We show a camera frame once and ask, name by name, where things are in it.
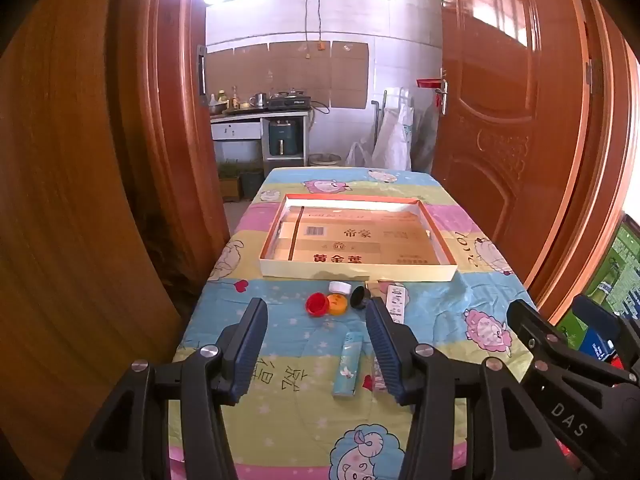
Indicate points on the planter box with grass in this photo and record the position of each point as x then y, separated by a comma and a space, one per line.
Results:
229, 180

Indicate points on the teal printed slim box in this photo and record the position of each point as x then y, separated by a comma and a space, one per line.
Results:
348, 365

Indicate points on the cardboard sheets on wall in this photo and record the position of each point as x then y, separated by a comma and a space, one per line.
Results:
280, 67

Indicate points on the metal kettle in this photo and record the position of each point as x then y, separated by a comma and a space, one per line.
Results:
258, 98

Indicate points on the black bottle cap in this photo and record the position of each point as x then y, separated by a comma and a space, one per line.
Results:
359, 297

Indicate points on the metal door hinge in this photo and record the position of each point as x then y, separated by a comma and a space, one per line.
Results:
595, 76

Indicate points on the white bottle cap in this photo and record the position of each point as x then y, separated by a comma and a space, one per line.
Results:
340, 287

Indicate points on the plain orange bottle cap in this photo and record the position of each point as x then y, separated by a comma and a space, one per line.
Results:
337, 306

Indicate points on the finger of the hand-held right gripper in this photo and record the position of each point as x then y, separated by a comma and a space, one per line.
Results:
525, 320
595, 312

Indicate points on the wooden door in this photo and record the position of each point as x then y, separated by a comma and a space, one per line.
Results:
505, 135

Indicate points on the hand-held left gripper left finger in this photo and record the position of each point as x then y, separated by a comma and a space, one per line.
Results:
247, 355

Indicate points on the grey kitchen counter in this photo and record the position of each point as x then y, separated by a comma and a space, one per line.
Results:
235, 130

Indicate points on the clear plastic bag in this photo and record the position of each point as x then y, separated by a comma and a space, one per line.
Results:
357, 155

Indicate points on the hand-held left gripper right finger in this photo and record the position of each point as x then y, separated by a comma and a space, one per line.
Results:
385, 355

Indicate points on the cartoon sheep printed blanket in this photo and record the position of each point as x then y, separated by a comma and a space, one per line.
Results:
300, 340

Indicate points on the shallow orange-rimmed cardboard box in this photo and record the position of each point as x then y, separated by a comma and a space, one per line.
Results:
350, 240

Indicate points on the wooden door frame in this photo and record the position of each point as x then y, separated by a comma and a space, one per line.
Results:
170, 135

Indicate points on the red bottle cap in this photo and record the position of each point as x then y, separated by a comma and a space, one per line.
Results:
316, 305

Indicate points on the white printed slim box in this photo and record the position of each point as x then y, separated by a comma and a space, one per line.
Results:
396, 302

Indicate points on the white woven sacks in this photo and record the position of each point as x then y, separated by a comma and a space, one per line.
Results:
397, 135

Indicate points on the red ribbon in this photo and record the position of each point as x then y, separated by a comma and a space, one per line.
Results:
427, 82

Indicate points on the dark plant pot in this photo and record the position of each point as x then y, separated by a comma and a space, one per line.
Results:
251, 182

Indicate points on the dark green air fryer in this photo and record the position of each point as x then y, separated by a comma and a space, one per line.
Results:
284, 137

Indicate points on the green printed carton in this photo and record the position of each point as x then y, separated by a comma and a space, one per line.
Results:
617, 270

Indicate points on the black gas stove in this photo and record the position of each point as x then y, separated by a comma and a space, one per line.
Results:
289, 102

